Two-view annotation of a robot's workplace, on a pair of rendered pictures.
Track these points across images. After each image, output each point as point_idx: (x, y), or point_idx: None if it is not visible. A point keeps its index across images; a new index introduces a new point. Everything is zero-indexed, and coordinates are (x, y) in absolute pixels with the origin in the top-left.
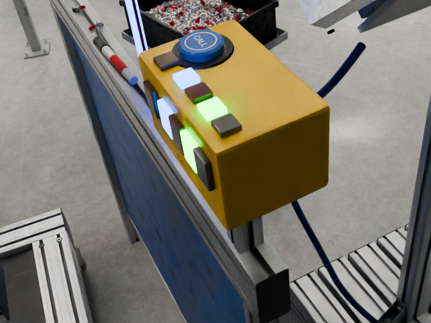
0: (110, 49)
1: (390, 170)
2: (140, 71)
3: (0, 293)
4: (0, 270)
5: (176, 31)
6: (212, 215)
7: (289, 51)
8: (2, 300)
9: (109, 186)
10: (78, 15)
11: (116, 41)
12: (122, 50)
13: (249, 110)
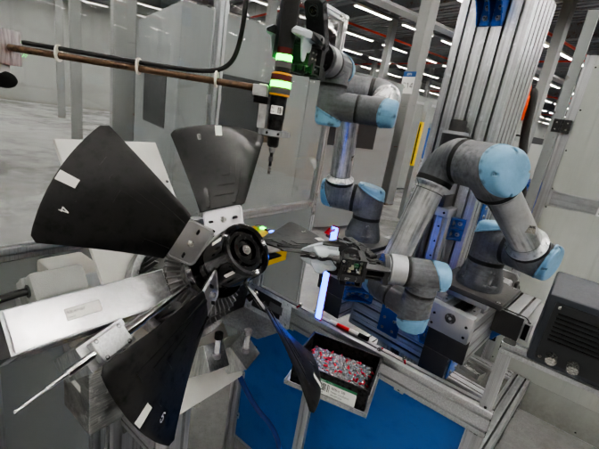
0: (354, 331)
1: None
2: (333, 329)
3: (326, 306)
4: (335, 314)
5: (331, 338)
6: (269, 289)
7: None
8: (325, 306)
9: None
10: (400, 358)
11: (361, 343)
12: (352, 338)
13: (255, 228)
